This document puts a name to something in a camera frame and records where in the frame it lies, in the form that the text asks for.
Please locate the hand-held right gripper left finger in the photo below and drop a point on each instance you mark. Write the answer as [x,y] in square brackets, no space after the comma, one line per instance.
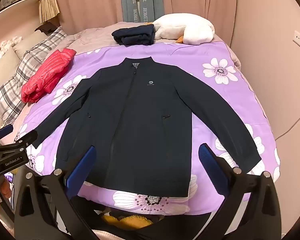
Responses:
[81,169]

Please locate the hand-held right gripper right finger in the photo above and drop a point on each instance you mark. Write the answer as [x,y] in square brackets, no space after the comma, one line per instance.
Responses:
[212,165]

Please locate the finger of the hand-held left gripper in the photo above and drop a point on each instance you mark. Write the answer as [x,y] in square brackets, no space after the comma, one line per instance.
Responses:
[4,131]
[27,137]

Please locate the dark navy jacket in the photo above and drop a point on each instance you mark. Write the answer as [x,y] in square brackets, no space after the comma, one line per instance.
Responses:
[140,117]

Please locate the folded navy clothes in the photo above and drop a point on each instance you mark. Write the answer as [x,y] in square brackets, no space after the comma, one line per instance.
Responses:
[133,35]

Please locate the person's left hand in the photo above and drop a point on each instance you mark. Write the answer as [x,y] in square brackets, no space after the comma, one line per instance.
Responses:
[4,187]

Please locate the red down jacket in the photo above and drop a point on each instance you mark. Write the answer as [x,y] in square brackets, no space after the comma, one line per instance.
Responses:
[46,76]

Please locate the beige pillow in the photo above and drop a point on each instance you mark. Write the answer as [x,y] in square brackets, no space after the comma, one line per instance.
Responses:
[2,66]

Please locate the grey plaid pillow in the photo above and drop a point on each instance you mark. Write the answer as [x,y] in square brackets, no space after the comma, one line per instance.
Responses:
[27,67]

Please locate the person's dark pants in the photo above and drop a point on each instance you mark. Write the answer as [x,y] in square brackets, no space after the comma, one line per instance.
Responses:
[180,226]

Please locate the yellow fluffy slippers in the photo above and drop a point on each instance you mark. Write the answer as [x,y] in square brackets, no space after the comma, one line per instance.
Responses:
[126,222]

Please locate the small white plush toys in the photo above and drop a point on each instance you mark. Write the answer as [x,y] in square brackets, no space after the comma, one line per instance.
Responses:
[5,46]

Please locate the brown cloth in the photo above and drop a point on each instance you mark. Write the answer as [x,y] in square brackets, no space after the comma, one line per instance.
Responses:
[46,27]

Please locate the purple floral blanket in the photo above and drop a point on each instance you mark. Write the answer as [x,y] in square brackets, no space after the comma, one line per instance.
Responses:
[205,53]

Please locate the pink bed sheet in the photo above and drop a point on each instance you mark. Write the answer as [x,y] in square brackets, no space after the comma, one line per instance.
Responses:
[95,38]

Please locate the white goose plush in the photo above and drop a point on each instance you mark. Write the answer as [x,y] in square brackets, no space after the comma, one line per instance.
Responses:
[187,28]

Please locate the pink curtain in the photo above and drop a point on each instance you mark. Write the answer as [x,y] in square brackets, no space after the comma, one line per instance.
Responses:
[90,2]

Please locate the grey hanging cloth strips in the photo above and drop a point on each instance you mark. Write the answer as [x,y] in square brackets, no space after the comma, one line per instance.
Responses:
[142,0]

